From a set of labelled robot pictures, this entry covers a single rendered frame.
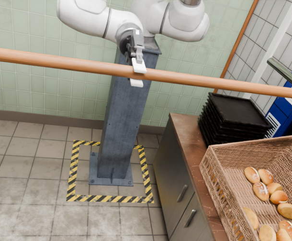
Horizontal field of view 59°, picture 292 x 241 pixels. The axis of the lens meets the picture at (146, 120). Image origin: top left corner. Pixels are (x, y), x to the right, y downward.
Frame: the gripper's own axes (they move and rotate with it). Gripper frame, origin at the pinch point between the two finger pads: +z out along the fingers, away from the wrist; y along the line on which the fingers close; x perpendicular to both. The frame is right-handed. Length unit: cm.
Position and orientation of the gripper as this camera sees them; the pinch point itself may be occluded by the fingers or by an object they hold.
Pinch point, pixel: (137, 72)
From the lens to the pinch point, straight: 66.1
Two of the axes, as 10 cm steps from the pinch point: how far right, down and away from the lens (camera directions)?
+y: -2.3, 7.9, 5.7
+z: 1.3, 6.1, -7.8
